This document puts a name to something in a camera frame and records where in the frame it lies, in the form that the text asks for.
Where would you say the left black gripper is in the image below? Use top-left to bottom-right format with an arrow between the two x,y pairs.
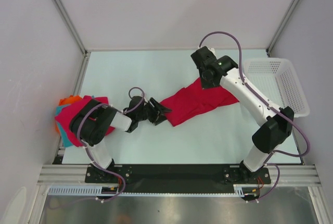
136,97 -> 172,125

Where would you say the red t shirt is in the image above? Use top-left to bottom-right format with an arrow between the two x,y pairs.
161,78 -> 239,127
55,95 -> 117,147

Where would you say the white perforated plastic basket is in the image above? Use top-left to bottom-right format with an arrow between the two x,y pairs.
242,58 -> 310,118

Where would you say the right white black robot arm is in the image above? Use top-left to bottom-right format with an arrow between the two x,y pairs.
191,46 -> 294,183

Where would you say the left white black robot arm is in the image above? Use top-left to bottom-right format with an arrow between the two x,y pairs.
69,95 -> 172,182

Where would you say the orange t shirt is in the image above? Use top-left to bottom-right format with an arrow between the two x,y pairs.
58,95 -> 82,106

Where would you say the folded red t shirt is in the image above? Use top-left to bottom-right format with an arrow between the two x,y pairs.
55,95 -> 117,147

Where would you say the teal t shirt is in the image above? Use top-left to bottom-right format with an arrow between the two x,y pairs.
55,104 -> 73,148

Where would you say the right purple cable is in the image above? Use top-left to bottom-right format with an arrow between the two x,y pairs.
199,31 -> 312,204

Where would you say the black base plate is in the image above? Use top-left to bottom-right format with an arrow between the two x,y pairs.
85,164 -> 271,194

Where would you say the left slotted cable duct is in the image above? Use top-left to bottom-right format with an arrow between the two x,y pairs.
48,185 -> 119,196

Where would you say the slotted cable duct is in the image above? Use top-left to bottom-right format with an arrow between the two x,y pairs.
48,185 -> 119,196
234,184 -> 260,197

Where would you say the right slotted cable duct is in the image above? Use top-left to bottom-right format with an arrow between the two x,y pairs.
234,184 -> 260,197

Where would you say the aluminium frame rail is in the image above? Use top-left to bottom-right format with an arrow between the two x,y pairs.
37,165 -> 88,185

